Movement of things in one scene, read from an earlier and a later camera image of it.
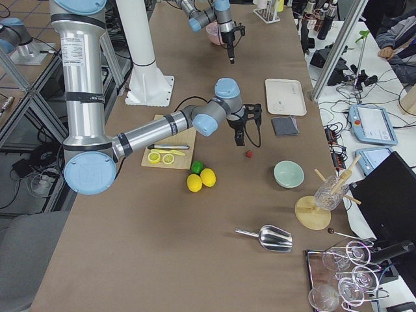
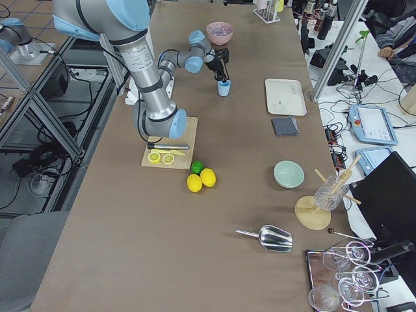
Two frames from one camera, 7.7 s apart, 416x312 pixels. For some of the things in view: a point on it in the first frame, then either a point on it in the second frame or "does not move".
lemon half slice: (154, 157) does not move
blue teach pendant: (372, 124) does not move
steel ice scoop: (272, 238) does not move
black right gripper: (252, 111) to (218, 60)
